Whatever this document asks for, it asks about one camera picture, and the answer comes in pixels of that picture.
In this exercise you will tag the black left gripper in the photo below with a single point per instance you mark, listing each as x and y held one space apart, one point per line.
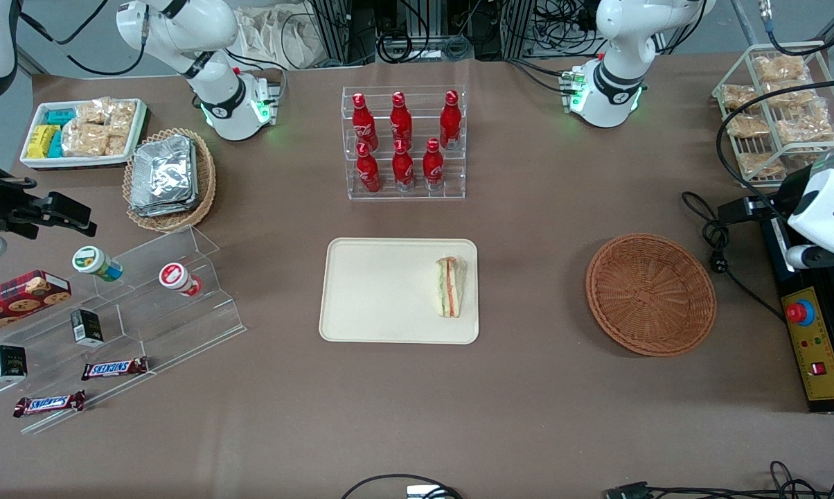
788 189

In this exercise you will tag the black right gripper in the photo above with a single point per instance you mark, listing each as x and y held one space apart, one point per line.
0 202

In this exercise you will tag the triangular sandwich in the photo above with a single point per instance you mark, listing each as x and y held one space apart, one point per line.
450 287

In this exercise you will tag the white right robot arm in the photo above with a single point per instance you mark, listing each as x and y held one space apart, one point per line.
216 97

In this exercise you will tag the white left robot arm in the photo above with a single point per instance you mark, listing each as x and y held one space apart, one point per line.
614 90

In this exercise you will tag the white rectangular snack tray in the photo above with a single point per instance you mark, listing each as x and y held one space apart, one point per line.
77 162

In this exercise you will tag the round brown wicker basket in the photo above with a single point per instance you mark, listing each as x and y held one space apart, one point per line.
649 294

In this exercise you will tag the oval light wicker basket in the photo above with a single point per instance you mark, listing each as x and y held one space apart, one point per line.
206 187

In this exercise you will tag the cream plastic tray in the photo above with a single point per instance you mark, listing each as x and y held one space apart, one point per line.
382 291

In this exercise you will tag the rice cracker snack bag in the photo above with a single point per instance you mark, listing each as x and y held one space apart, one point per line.
93 111
806 129
122 112
84 140
792 93
118 142
739 96
760 165
746 125
781 67

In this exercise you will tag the yellow snack packet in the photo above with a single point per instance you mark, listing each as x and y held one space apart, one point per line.
39 141

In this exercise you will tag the teal snack packet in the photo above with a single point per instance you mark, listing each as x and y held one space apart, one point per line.
56 144
60 117

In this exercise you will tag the red tartan cookie box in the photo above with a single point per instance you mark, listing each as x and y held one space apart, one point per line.
19 301

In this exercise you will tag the green lid yogurt cup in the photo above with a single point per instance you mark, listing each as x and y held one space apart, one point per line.
93 262

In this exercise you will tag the small black carton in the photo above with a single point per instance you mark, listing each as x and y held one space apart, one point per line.
8 364
86 327

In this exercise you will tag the silver foil packet stack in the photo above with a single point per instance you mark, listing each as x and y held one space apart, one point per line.
162 174

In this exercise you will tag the black yellow emergency stop box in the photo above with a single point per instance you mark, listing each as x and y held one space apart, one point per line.
815 360

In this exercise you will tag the red lid yogurt cup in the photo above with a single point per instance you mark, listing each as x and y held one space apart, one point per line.
176 277

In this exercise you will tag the brown Snickers bar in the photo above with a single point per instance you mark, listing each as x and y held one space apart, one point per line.
114 369
50 403

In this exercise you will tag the clear acrylic stepped display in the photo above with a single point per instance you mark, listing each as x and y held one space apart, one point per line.
181 326

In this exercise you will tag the red cola bottle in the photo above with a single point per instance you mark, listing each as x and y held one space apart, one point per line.
403 168
449 119
368 172
364 123
432 168
401 121

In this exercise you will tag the white cloth bag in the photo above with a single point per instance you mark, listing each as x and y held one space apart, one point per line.
278 38

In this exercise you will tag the clear acrylic bottle rack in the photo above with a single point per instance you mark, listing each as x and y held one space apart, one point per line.
417 195

